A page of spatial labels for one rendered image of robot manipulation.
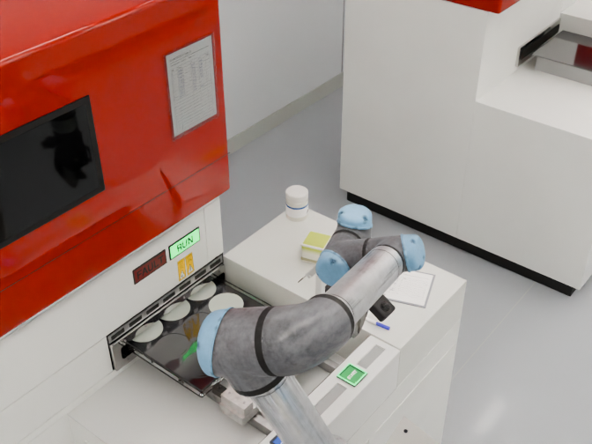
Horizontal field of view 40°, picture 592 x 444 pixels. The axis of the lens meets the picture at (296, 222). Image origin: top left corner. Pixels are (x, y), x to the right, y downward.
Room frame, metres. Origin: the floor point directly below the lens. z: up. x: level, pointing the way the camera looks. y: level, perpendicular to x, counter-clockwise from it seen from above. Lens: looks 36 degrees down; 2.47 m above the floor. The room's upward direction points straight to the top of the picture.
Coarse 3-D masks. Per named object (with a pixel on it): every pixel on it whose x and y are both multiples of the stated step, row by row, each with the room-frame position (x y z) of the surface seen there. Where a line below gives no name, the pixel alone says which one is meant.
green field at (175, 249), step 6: (192, 234) 1.80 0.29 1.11; (198, 234) 1.81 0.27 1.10; (180, 240) 1.76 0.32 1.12; (186, 240) 1.78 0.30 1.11; (192, 240) 1.79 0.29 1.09; (174, 246) 1.74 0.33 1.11; (180, 246) 1.76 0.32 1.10; (186, 246) 1.77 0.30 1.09; (174, 252) 1.74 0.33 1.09; (180, 252) 1.76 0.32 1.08
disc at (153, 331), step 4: (152, 324) 1.66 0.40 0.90; (156, 324) 1.66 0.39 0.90; (160, 324) 1.66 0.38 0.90; (148, 328) 1.65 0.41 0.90; (152, 328) 1.65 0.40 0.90; (156, 328) 1.65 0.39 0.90; (160, 328) 1.65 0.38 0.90; (144, 332) 1.63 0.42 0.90; (148, 332) 1.63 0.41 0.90; (152, 332) 1.63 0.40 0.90; (156, 332) 1.63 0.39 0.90; (160, 332) 1.63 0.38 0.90; (140, 336) 1.62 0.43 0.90; (144, 336) 1.62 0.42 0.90; (148, 336) 1.62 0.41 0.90; (152, 336) 1.62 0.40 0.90; (156, 336) 1.62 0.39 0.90; (136, 340) 1.60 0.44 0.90; (140, 340) 1.60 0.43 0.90; (144, 340) 1.60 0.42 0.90; (148, 340) 1.60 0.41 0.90
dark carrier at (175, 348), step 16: (224, 288) 1.81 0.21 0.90; (192, 304) 1.74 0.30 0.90; (208, 304) 1.74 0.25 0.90; (256, 304) 1.74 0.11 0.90; (160, 320) 1.68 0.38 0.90; (176, 320) 1.68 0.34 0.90; (192, 320) 1.68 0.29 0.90; (160, 336) 1.61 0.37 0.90; (176, 336) 1.62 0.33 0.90; (192, 336) 1.62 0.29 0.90; (144, 352) 1.55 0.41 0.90; (160, 352) 1.55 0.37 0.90; (176, 352) 1.55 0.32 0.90; (192, 352) 1.55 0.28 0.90; (176, 368) 1.49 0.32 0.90; (192, 368) 1.49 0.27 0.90; (192, 384) 1.44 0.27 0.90; (208, 384) 1.44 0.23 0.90
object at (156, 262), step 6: (156, 258) 1.69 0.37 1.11; (162, 258) 1.71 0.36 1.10; (144, 264) 1.66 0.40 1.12; (150, 264) 1.67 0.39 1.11; (156, 264) 1.69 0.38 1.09; (162, 264) 1.70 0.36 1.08; (138, 270) 1.64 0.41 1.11; (144, 270) 1.66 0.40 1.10; (150, 270) 1.67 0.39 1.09; (138, 276) 1.64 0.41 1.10; (144, 276) 1.65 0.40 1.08
